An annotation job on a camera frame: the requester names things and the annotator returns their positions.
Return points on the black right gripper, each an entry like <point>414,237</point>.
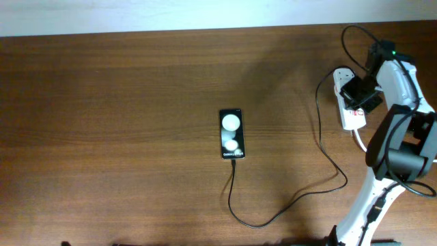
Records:
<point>351,102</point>

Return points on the black smartphone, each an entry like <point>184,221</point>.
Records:
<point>232,134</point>

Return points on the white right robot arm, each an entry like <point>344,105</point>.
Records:
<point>402,149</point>

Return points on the white power strip red labels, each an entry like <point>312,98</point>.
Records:
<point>350,119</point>

